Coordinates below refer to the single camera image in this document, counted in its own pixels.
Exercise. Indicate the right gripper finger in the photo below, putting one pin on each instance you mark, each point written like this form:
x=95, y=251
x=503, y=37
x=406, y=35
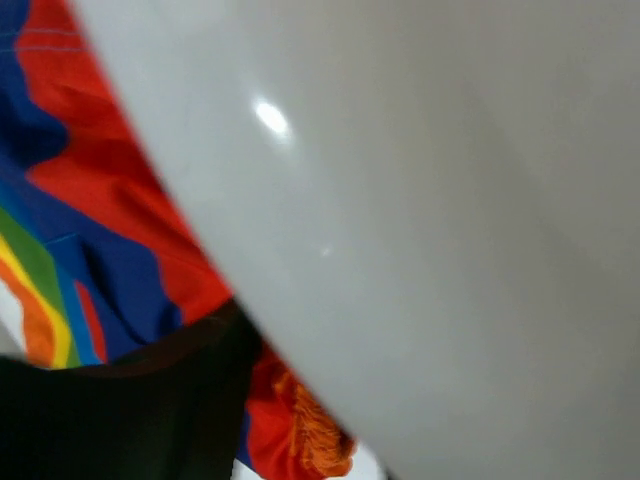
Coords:
x=170, y=410

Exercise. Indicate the rainbow striped shorts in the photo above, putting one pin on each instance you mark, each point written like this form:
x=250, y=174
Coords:
x=97, y=258

